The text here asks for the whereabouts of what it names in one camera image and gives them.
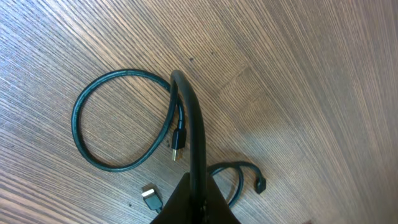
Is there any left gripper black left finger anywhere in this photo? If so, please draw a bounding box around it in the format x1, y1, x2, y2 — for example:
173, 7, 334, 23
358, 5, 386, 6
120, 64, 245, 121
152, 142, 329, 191
151, 172, 199, 224

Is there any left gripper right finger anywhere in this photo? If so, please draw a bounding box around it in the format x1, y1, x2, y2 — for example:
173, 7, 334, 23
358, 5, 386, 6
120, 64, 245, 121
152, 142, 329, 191
206, 174, 240, 224

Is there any thin black usb cable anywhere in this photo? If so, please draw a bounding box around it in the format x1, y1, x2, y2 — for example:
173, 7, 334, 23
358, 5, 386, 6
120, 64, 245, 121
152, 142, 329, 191
206, 161, 267, 208

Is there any thick black cable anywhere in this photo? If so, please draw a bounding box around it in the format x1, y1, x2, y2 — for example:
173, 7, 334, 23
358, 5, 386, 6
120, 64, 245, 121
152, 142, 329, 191
70, 68, 208, 200

